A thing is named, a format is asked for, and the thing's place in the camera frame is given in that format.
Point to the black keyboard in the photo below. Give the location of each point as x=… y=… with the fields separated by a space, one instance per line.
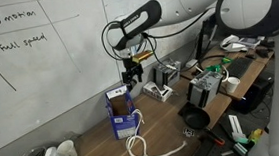
x=239 y=67

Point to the black monitor pole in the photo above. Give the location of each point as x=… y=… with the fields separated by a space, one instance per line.
x=202 y=43

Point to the black computer case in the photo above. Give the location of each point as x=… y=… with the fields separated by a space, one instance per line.
x=253 y=95

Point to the yellow green bottle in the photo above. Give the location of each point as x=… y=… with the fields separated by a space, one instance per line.
x=255 y=135

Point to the white paper cup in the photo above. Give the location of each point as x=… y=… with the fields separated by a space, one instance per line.
x=232 y=84

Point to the blue cardboard snack box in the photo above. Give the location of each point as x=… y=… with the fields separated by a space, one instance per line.
x=123 y=122

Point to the black bowl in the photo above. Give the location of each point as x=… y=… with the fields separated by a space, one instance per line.
x=196 y=117

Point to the white power adapter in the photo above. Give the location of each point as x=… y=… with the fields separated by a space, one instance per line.
x=192 y=64

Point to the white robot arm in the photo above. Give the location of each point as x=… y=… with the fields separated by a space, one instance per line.
x=247 y=6

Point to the black white fiducial tag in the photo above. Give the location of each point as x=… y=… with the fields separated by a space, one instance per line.
x=188 y=132

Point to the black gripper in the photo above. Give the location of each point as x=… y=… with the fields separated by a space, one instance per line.
x=132 y=68

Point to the black handheld tool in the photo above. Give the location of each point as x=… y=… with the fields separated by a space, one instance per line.
x=133 y=85

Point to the black orange clamp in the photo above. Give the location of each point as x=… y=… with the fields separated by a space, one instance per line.
x=215 y=137

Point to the white phone box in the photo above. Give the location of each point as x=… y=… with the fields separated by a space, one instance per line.
x=157 y=91

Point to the white tube lamp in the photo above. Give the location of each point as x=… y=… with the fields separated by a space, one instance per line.
x=237 y=127

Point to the green plastic clip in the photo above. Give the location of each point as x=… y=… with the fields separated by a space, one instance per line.
x=226 y=60
x=213 y=68

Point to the black perforated board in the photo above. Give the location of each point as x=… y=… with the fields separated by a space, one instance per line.
x=212 y=153

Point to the grey silver battery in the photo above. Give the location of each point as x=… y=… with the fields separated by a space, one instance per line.
x=203 y=88

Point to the yellow wrist camera bar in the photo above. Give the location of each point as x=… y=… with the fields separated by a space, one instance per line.
x=143 y=56

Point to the black Dominator battery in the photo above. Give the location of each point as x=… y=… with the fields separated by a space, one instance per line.
x=167 y=73

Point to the white crumpled papers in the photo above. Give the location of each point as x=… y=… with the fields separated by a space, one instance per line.
x=233 y=43

